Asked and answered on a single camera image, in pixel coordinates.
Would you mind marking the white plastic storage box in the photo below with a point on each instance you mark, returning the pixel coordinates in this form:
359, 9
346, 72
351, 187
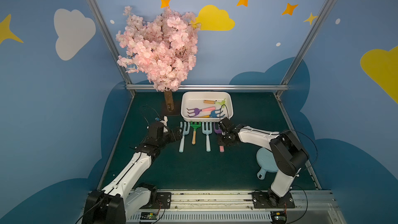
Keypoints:
195, 100

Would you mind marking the green circuit board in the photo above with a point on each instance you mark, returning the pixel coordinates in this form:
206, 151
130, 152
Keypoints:
148, 216
278, 218

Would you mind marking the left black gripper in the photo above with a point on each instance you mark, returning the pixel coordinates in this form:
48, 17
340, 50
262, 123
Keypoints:
173, 134

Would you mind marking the blue rake orange handle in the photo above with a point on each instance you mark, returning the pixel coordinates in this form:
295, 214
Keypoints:
214, 114

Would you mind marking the right green circuit board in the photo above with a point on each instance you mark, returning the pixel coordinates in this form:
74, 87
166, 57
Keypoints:
278, 218

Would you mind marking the purple fork pink handle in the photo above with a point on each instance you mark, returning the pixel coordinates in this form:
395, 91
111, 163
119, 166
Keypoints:
218, 131

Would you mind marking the lime green rake wooden handle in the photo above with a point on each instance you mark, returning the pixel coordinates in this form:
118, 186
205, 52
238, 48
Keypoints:
217, 102

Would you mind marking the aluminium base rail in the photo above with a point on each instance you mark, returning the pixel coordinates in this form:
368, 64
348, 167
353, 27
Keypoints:
236, 206

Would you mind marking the left diagonal aluminium frame bar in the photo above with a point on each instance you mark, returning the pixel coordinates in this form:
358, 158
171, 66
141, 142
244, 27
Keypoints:
93, 5

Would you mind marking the left green circuit board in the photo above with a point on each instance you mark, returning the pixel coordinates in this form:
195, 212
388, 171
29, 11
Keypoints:
148, 216

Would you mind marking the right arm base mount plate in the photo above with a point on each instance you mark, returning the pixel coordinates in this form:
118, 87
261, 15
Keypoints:
268, 199

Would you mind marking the pink cherry blossom tree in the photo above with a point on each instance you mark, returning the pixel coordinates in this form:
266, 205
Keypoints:
164, 49

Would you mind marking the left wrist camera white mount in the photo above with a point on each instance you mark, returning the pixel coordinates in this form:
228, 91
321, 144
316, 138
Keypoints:
164, 121

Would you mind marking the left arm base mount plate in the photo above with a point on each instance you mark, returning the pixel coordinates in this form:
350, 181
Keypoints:
161, 201

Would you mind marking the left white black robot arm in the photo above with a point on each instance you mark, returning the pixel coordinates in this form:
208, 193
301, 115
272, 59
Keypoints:
118, 201

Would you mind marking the light blue hand fork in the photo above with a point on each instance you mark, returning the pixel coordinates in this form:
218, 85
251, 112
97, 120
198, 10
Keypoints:
207, 130
185, 129

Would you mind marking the purple rake pink handle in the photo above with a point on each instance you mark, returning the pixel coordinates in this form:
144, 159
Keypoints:
196, 111

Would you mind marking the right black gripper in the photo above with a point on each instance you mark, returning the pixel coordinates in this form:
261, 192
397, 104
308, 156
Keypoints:
224, 132

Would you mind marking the right diagonal aluminium frame bar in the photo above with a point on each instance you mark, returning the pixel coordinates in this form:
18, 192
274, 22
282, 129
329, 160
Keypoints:
314, 30

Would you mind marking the horizontal aluminium frame bar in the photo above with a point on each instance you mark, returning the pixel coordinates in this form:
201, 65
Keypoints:
235, 87

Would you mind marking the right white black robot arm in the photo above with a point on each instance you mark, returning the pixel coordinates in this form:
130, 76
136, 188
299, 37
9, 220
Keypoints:
287, 152

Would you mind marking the diagonal aluminium frame bar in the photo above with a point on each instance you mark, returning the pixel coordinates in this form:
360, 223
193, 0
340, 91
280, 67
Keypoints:
93, 5
314, 30

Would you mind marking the light blue leaf-shaped plate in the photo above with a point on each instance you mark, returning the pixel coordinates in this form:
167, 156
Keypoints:
266, 161

